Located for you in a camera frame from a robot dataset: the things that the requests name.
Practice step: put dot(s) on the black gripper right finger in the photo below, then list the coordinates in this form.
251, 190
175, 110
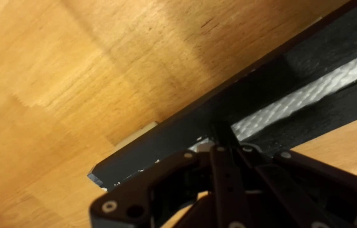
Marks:
311, 193

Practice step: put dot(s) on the long black channel rail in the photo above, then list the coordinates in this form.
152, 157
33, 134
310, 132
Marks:
302, 91

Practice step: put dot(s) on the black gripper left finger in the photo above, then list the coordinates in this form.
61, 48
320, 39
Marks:
209, 185

